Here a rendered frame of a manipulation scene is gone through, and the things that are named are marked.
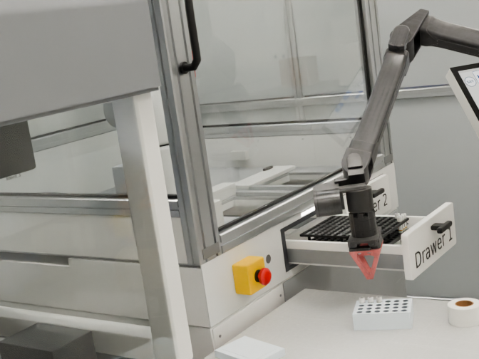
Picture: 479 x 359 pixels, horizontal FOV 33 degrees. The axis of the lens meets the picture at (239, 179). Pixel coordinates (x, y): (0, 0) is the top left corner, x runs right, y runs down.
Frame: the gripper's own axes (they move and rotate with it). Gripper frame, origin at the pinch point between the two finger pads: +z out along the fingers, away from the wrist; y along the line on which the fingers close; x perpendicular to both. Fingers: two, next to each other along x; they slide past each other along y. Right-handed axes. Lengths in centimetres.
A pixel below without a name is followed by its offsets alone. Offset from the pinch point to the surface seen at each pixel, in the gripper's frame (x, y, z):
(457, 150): 17, -197, 15
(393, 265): 4.2, -9.7, 1.9
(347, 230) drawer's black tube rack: -7.6, -23.4, -3.5
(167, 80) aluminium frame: -34, 12, -50
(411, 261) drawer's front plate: 8.6, -7.1, 0.5
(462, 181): 18, -197, 29
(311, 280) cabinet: -19.8, -28.6, 10.8
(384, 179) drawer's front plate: -2, -72, -5
